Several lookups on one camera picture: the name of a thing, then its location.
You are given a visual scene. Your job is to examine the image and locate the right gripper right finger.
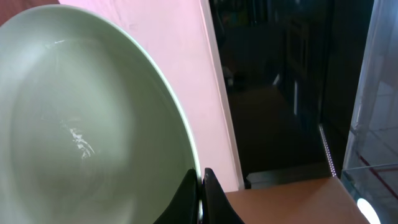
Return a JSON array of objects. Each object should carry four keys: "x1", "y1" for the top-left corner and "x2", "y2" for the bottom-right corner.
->
[{"x1": 202, "y1": 168, "x2": 244, "y2": 224}]

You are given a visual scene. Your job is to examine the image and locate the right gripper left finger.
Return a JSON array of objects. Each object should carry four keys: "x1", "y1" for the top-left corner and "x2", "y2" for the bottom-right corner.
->
[{"x1": 154, "y1": 169, "x2": 199, "y2": 224}]

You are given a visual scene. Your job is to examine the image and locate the mint green plate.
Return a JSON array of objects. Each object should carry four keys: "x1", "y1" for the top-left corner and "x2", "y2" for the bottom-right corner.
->
[{"x1": 1, "y1": 4, "x2": 201, "y2": 223}]

